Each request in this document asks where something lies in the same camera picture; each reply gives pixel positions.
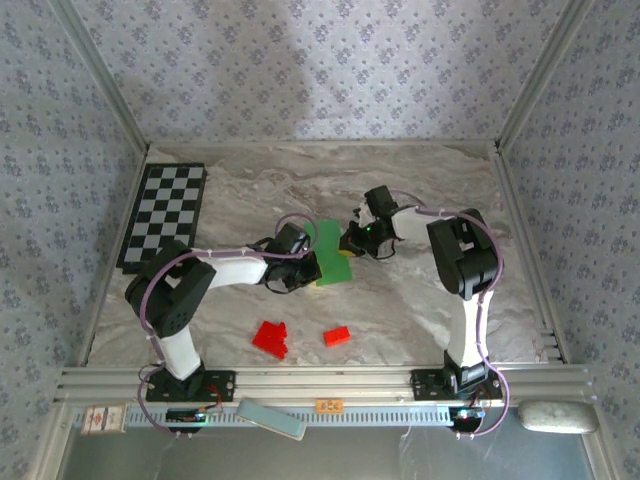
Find aluminium frame post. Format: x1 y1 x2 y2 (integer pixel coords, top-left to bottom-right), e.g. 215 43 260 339
49 0 152 152
493 0 597 152

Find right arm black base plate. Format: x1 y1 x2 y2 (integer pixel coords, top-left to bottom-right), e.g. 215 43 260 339
409 368 504 402

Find red white sticker card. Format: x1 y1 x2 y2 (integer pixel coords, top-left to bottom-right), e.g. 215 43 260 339
79 405 127 436

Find black grey checkerboard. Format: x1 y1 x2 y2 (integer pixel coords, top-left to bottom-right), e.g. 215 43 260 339
115 163 209 275

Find small circuit board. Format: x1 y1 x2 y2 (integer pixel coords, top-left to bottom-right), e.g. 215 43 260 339
165 407 209 427
452 406 487 424

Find green square paper sheet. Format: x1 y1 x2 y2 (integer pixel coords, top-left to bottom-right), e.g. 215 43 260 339
304 218 355 288

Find aluminium frame rail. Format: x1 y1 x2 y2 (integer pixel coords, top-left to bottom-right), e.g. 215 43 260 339
53 363 597 404

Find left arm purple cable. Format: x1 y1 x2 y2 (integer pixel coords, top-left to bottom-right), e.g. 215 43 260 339
137 212 319 440

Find grey stone-like pouch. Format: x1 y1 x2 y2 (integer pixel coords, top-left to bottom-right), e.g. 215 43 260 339
516 399 599 435

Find grey slotted cable duct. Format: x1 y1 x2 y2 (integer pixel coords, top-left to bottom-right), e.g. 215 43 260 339
124 404 457 429

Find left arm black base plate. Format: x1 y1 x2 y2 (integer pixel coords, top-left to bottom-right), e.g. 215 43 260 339
145 369 237 403

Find grey-blue flat block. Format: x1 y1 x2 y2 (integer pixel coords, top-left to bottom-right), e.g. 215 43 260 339
234 397 308 442

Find red toy brick cluster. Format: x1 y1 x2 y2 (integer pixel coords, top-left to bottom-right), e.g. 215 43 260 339
251 320 291 360

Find right small circuit board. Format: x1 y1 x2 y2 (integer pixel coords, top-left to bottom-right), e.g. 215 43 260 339
452 406 487 424

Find small red toy brick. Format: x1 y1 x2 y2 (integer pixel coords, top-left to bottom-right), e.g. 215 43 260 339
322 325 352 348

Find left small circuit board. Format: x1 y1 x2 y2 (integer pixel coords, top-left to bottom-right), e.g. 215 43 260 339
165 407 209 427

